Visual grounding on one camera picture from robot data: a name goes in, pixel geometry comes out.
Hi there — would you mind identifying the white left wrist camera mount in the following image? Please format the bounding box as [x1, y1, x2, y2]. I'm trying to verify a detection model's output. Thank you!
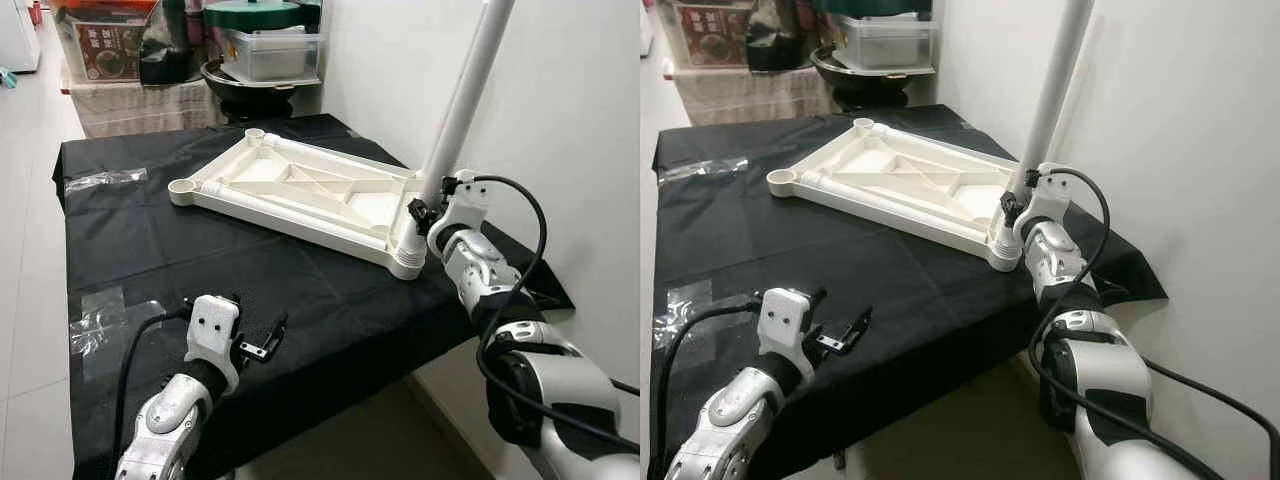
[185, 295, 243, 391]
[758, 288, 816, 386]

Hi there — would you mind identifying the clear plastic storage bin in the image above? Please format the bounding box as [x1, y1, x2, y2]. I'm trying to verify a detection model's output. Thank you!
[830, 15, 939, 71]
[218, 28, 326, 83]

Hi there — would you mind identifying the beige patterned table cloth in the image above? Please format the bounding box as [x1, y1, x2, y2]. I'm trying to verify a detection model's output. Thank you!
[62, 78, 226, 139]
[672, 65, 831, 126]

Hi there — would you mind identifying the dark green round lid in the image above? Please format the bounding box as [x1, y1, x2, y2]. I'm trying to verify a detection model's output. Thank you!
[203, 0, 321, 31]
[815, 0, 931, 19]

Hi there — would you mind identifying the black round wok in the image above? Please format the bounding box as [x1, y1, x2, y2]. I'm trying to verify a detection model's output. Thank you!
[810, 48, 931, 111]
[200, 60, 311, 123]

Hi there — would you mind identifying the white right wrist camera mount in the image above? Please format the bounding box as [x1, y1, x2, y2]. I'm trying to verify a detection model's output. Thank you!
[440, 172, 491, 236]
[1015, 162, 1071, 236]

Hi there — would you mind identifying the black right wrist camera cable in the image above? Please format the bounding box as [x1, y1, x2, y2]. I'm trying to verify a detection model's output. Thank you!
[1025, 168, 1280, 480]
[455, 175, 641, 451]

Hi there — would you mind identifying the black tablecloth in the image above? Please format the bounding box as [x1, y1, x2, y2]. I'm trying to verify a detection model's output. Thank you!
[650, 103, 1169, 480]
[52, 112, 576, 480]

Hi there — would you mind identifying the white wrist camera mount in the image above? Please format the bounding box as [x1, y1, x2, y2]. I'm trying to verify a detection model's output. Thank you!
[185, 295, 243, 391]
[1015, 162, 1071, 236]
[758, 288, 816, 386]
[440, 172, 491, 236]

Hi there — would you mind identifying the black plastic bag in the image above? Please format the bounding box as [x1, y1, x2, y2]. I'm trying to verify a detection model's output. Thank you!
[138, 0, 206, 86]
[745, 0, 816, 73]

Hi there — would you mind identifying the storage box with orange lid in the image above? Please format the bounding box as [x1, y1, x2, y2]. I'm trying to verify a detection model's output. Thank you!
[662, 0, 756, 71]
[50, 0, 156, 86]

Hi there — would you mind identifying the clear crossed tape patch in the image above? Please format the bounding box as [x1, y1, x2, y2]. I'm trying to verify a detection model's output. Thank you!
[68, 285, 166, 381]
[655, 280, 761, 371]

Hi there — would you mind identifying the white plastic children table top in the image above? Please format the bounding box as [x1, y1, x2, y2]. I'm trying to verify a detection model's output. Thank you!
[167, 127, 431, 281]
[765, 117, 1026, 273]

